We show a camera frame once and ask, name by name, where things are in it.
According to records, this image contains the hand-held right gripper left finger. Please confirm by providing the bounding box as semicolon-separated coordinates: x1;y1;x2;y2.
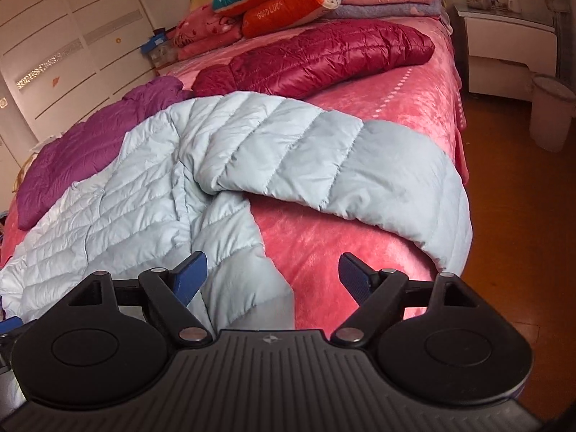
67;251;213;350

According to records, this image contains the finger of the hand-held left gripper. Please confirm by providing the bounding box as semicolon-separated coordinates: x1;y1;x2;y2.
0;316;24;339

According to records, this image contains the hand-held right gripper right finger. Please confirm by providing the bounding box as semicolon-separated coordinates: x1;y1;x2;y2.
330;253;478;350

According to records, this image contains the light blue down jacket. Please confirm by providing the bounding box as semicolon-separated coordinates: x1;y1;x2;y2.
0;91;474;330

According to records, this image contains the pink bed with blanket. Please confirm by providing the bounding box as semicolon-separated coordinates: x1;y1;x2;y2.
0;13;469;331

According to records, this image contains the purple down jacket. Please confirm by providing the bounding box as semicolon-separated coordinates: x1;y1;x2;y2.
15;76;197;230

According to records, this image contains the dark red down jacket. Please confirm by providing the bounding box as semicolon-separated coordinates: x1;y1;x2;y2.
191;20;436;100

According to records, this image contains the blue storage box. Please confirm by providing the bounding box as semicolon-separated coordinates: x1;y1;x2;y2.
141;31;177;66

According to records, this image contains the pink printed folded blanket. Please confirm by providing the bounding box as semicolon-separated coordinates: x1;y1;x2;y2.
173;4;247;62

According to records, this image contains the white waste bin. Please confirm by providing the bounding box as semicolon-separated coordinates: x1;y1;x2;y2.
529;74;573;153

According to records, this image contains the white nightstand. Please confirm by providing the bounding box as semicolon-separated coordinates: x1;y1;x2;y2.
452;2;559;100

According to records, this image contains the white wardrobe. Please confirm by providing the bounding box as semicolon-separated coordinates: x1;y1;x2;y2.
0;0;177;199

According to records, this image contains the teal and orange folded quilt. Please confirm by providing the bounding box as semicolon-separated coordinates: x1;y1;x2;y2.
212;0;343;39

